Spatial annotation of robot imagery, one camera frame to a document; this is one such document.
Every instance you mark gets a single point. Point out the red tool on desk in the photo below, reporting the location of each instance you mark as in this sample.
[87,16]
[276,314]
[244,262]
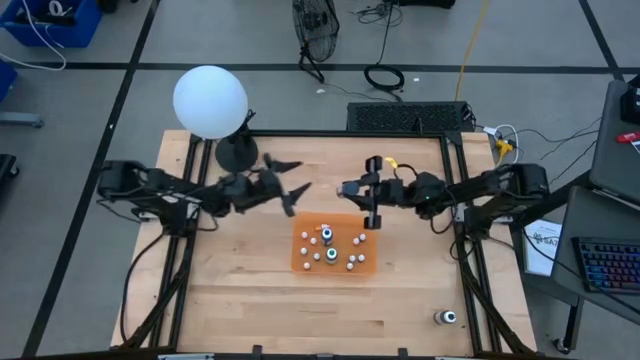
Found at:
[627,137]

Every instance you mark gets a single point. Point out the white globe lamp black stand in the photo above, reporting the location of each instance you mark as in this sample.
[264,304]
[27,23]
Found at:
[210,100]

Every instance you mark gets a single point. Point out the translucent orange plastic bin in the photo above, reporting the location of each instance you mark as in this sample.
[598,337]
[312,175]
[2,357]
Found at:
[342,240]

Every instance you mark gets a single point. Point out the dark desk with keyboard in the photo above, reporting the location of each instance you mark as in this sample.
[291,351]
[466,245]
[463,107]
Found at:
[580,215]

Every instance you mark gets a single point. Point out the grey metal floor foot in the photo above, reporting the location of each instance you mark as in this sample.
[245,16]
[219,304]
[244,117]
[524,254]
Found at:
[20,119]

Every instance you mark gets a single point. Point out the black backlit keyboard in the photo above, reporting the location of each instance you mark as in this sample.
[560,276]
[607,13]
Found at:
[605,265]

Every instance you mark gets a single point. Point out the large blue-tipped coloring bottle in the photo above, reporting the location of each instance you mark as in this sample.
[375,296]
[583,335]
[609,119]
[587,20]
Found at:
[327,235]

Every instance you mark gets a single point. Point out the white paper sheet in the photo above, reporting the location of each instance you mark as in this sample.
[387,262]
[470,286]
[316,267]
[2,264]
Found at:
[542,250]

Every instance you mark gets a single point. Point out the large blue plastic bin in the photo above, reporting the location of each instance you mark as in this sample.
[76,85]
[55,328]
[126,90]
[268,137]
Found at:
[75,30]

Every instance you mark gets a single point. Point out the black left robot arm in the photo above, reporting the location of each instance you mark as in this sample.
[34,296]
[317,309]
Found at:
[150,182]

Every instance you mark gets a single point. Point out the large black-tipped coloring bottle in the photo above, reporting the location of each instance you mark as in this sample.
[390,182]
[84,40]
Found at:
[444,317]

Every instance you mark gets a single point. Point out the small orange food coloring bottle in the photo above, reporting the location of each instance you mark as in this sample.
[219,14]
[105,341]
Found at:
[320,228]

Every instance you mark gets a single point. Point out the small yellow tag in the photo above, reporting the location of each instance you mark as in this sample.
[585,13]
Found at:
[390,162]

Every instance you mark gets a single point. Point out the black aluminium table frame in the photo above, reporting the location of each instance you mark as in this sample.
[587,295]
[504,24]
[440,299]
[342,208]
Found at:
[350,134]

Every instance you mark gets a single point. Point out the large green-tipped coloring bottle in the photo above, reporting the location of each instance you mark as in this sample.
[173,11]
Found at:
[331,255]

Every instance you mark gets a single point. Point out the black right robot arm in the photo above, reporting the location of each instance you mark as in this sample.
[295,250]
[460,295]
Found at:
[480,187]

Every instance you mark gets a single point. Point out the yellow power plug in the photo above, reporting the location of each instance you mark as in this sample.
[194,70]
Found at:
[504,146]

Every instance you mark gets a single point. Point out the black floor fan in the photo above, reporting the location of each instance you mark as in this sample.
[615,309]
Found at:
[315,30]

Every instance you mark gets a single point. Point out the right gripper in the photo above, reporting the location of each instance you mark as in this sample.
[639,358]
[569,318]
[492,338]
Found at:
[390,192]

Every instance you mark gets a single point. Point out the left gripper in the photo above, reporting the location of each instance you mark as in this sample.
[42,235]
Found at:
[255,190]

